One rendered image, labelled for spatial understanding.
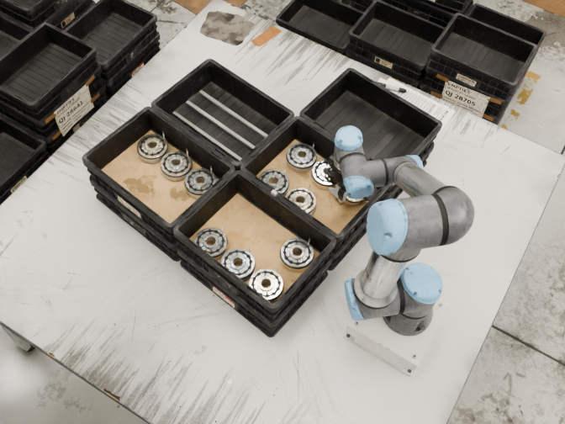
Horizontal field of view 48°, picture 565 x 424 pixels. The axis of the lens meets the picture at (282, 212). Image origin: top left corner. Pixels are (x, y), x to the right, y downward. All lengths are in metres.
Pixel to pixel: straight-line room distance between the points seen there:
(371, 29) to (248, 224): 1.60
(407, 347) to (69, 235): 1.15
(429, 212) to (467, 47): 1.90
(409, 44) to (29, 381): 2.30
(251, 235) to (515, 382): 1.39
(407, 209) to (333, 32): 2.19
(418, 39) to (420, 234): 2.07
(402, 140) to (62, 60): 1.57
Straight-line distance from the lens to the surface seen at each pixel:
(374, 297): 1.69
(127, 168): 2.19
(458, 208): 1.41
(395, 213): 1.36
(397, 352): 1.93
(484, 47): 3.24
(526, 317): 3.04
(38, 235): 2.27
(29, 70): 3.07
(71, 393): 2.77
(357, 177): 1.73
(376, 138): 2.28
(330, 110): 2.33
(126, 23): 3.36
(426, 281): 1.78
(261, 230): 2.02
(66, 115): 2.95
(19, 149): 3.08
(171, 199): 2.09
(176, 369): 1.98
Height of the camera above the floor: 2.57
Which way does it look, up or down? 58 degrees down
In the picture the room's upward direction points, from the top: 5 degrees clockwise
